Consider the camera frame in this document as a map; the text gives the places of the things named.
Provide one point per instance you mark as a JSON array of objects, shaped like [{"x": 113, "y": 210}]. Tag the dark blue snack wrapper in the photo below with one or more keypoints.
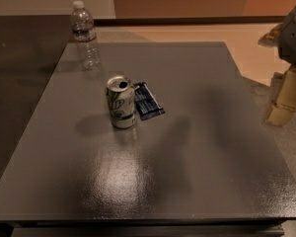
[{"x": 145, "y": 103}]

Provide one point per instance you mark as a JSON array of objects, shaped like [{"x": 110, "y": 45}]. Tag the grey round gripper body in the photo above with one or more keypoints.
[{"x": 294, "y": 37}]

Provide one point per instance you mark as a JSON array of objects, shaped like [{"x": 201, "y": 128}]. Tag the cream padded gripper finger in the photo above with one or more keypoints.
[{"x": 283, "y": 102}]

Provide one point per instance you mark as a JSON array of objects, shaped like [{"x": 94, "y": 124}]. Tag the white green soda can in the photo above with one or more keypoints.
[{"x": 120, "y": 95}]

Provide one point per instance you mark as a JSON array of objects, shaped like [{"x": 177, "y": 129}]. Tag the clear plastic water bottle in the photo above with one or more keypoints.
[{"x": 84, "y": 34}]

